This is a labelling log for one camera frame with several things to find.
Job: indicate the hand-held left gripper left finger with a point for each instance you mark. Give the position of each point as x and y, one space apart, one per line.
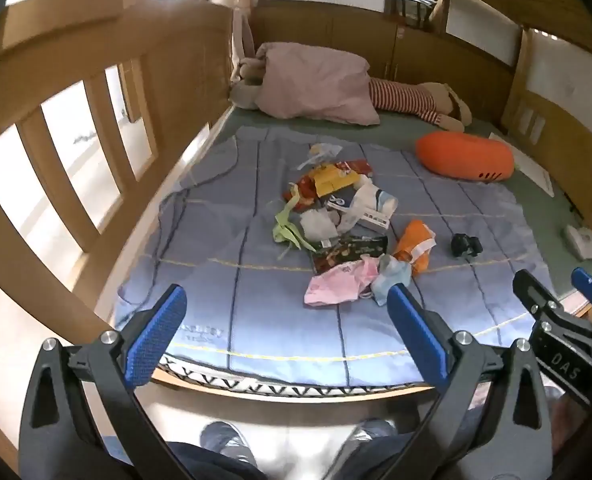
158 335

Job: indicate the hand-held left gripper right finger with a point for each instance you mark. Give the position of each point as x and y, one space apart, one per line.
418 330

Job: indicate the orange plastic bag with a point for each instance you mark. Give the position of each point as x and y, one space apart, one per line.
410 240

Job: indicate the white blue medicine box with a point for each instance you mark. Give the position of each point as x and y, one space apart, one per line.
370 220

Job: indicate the small white device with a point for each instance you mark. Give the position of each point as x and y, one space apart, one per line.
580 242

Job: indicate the light blue face mask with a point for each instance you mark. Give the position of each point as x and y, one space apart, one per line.
393 272

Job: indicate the black clip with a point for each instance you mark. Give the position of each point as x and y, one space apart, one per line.
465 245

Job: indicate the pink cloth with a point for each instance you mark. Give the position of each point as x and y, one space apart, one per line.
336 280

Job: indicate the dark snack packet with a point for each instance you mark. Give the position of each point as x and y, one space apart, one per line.
355 247

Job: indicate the person's right shoe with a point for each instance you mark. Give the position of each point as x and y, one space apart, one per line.
370 430

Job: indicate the person's shoe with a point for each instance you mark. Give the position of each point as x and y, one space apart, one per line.
223 440
370 430

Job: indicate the blue checked blanket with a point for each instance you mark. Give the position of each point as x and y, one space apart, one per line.
276 310

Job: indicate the person's left shoe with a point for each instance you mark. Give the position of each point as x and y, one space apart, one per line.
223 440

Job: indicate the white blue plastic bag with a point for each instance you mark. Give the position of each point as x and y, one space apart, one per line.
380 200

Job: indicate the white crumpled tissue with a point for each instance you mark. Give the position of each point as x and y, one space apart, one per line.
316 222

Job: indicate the orange carrot cushion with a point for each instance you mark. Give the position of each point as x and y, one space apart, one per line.
460 155

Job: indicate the person's dark trousers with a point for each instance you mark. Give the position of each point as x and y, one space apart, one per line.
256 467

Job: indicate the yellow packet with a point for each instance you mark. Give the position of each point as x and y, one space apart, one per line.
326 177

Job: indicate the red orange snack wrapper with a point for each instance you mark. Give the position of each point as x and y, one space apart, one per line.
301 195

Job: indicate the clear plastic wrapper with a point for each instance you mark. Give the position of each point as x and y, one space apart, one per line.
323 152

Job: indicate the striped plush toy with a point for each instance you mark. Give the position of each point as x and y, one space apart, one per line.
400 97

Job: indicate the grey plush rabbit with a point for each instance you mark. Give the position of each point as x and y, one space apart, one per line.
246 95

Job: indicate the pink pillow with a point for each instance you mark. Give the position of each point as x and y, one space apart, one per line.
316 80

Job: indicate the wooden bed frame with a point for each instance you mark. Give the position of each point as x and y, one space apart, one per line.
176 60

